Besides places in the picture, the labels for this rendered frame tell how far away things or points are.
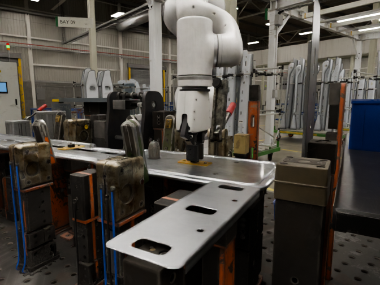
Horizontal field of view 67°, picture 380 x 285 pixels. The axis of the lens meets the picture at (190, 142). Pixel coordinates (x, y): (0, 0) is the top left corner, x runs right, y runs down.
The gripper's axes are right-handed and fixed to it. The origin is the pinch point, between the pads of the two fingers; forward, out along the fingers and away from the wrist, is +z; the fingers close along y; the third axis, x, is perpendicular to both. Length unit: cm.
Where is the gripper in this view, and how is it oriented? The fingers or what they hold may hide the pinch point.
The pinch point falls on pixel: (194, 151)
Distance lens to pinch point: 71.5
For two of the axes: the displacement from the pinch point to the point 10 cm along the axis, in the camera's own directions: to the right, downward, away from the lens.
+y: -4.9, 1.3, -8.6
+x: 8.7, 0.7, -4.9
